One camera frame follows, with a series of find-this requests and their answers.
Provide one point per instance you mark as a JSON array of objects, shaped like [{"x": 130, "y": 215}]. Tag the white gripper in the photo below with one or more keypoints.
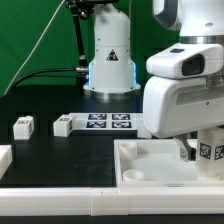
[{"x": 174, "y": 107}]

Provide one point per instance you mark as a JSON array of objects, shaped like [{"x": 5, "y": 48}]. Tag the white square tabletop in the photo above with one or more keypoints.
[{"x": 155, "y": 163}]

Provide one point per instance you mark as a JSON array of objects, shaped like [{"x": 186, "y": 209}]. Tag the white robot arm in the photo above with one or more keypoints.
[{"x": 199, "y": 53}]

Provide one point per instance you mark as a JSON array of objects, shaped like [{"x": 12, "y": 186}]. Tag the white left fence piece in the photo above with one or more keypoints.
[{"x": 5, "y": 158}]

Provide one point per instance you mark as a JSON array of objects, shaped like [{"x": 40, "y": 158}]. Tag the white front fence wall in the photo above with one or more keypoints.
[{"x": 111, "y": 201}]

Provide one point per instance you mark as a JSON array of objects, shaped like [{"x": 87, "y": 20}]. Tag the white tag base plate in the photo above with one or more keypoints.
[{"x": 107, "y": 121}]

